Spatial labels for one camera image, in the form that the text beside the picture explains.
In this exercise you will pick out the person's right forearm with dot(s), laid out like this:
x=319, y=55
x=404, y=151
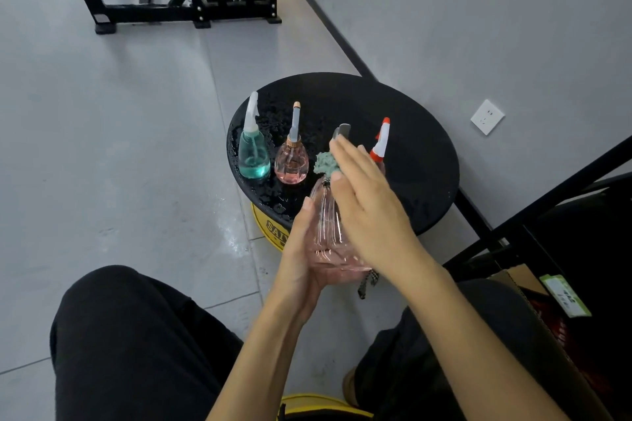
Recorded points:
x=479, y=351

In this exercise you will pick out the person's light shoe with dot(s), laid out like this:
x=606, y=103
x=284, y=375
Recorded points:
x=350, y=388

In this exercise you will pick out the person's left hand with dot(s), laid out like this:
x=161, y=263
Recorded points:
x=296, y=282

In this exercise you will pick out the yellow round stool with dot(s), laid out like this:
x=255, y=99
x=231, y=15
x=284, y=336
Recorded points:
x=316, y=402

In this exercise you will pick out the round black table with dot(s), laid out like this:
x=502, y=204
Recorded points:
x=424, y=159

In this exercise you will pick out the yellow barrel base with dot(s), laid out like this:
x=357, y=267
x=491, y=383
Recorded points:
x=269, y=230

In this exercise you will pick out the green cleaning cloth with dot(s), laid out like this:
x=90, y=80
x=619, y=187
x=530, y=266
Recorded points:
x=326, y=164

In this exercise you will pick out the person's right hand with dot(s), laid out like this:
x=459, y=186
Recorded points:
x=380, y=228

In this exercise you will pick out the pink bottle orange white nozzle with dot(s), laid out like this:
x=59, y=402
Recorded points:
x=380, y=144

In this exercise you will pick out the green white label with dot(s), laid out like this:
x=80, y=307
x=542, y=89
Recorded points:
x=565, y=296

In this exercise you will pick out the brown cardboard box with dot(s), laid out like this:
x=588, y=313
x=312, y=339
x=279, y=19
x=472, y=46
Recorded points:
x=521, y=277

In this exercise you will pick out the green spray bottle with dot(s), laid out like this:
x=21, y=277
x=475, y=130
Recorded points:
x=254, y=161

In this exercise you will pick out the white wall socket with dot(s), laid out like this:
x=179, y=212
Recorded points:
x=487, y=117

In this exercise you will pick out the pink spray bottle grey nozzle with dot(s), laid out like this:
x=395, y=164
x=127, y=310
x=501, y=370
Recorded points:
x=328, y=233
x=291, y=166

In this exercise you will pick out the black metal rack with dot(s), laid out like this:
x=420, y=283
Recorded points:
x=582, y=233

